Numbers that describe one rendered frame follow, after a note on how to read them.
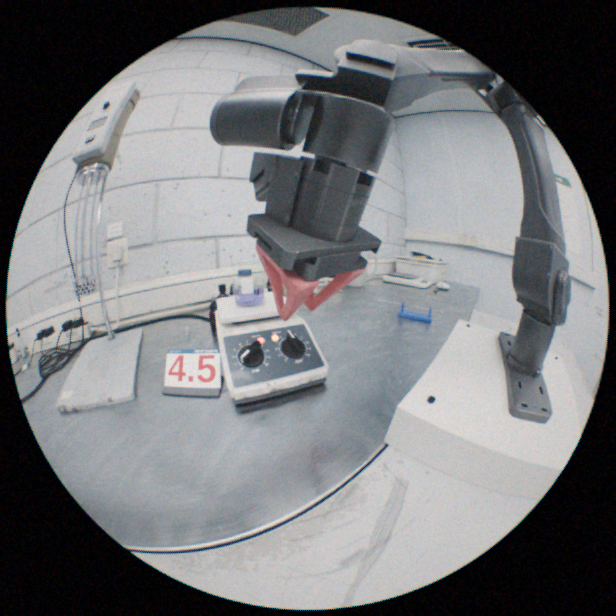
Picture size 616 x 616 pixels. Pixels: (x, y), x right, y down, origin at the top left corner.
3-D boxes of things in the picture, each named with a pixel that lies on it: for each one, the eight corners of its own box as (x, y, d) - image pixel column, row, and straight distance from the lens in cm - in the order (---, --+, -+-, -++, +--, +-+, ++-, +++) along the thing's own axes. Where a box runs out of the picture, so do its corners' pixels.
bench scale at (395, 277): (424, 290, 107) (425, 280, 106) (380, 281, 115) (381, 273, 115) (431, 285, 125) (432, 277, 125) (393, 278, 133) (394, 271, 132)
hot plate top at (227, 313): (301, 312, 31) (301, 306, 30) (219, 324, 28) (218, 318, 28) (276, 295, 41) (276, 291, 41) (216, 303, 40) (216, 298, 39)
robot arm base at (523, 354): (546, 339, 19) (586, 354, 24) (507, 290, 38) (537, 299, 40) (508, 416, 23) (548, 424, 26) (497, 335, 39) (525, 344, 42)
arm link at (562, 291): (564, 270, 24) (576, 277, 29) (514, 254, 28) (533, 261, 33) (552, 335, 24) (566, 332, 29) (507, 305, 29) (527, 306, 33)
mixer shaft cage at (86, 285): (93, 294, 42) (101, 162, 47) (69, 301, 45) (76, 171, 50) (102, 288, 48) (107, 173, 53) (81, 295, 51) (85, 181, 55)
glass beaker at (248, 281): (273, 307, 32) (271, 254, 30) (240, 314, 29) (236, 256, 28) (256, 299, 37) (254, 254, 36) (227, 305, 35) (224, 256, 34)
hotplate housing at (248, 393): (330, 383, 28) (333, 329, 24) (233, 408, 26) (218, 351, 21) (277, 327, 46) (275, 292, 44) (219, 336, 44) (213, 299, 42)
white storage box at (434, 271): (447, 281, 162) (449, 261, 161) (434, 285, 127) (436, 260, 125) (413, 274, 171) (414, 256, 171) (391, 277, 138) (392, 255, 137)
